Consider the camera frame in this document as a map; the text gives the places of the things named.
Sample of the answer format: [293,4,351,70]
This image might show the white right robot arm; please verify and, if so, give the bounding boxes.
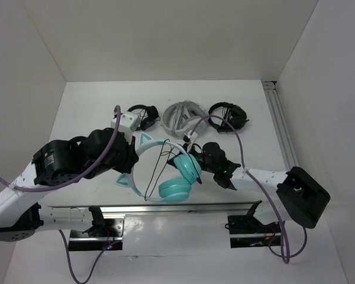
[189,142,331,229]

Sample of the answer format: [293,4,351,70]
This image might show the teal cat-ear headphones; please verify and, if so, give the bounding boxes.
[115,133,202,204]

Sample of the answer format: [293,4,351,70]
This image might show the large black headset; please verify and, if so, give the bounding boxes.
[208,102,249,133]

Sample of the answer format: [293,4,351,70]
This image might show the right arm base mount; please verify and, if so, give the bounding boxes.
[224,215,281,249]

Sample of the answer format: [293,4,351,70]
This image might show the small black headphones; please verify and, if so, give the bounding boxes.
[128,104,160,131]

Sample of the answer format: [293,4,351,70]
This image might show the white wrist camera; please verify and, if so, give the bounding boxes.
[111,112,140,141]
[183,132,198,147]

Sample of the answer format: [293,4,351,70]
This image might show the white grey gaming headset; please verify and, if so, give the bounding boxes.
[162,100,208,138]

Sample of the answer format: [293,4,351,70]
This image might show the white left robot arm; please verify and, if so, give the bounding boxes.
[0,128,139,242]

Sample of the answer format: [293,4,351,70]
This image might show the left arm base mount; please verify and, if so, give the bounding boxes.
[68,214,125,252]

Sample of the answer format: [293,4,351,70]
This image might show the aluminium corner frame post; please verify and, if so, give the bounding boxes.
[262,81,300,169]

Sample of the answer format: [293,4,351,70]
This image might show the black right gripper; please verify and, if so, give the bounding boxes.
[167,143,217,174]

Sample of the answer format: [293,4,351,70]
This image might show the aluminium table rail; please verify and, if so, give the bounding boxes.
[40,201,273,218]

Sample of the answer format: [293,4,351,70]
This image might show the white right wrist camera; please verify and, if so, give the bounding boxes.
[183,132,198,147]

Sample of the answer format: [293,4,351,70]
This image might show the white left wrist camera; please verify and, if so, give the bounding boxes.
[111,112,140,141]

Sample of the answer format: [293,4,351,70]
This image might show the thin black audio cable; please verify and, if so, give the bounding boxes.
[142,138,204,202]

